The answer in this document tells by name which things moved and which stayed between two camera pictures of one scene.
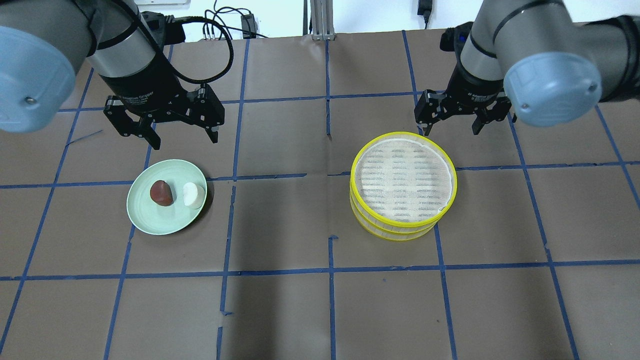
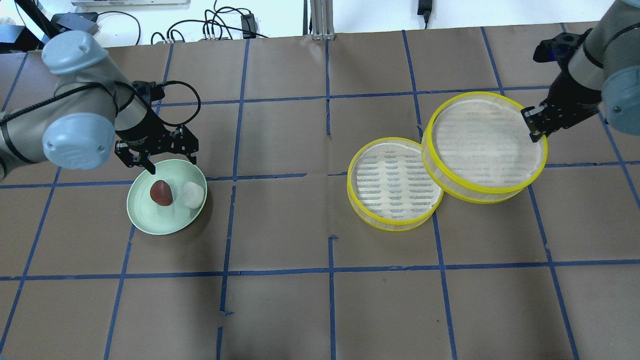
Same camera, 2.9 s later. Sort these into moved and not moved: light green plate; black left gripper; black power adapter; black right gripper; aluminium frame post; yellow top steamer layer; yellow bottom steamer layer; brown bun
Moved: yellow bottom steamer layer; black right gripper; yellow top steamer layer; black left gripper
Not moved: light green plate; brown bun; black power adapter; aluminium frame post
